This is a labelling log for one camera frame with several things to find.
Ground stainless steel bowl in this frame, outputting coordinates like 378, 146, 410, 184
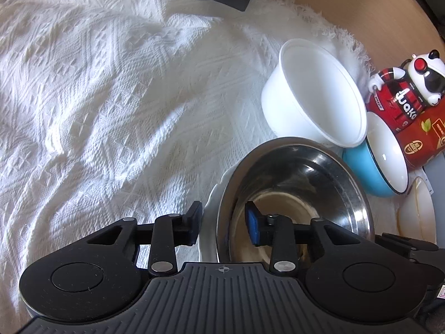
216, 138, 376, 263

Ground cream shallow bowl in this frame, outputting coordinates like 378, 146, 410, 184
396, 176, 438, 245

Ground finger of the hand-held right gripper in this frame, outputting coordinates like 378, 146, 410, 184
375, 232, 439, 254

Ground blue enamel bowl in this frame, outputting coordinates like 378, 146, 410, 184
342, 110, 410, 197

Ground white textured tablecloth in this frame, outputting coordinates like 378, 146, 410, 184
0, 0, 400, 321

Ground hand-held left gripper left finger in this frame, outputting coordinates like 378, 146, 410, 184
87, 201, 204, 277

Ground white plastic bowl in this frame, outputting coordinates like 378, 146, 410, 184
261, 39, 368, 148

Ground white plate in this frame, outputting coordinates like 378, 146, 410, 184
199, 165, 240, 262

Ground red panda figure can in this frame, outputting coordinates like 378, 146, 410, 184
365, 49, 445, 136

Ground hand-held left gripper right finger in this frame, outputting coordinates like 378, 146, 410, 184
245, 202, 375, 275

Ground red printed box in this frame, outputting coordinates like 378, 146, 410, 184
396, 106, 445, 172

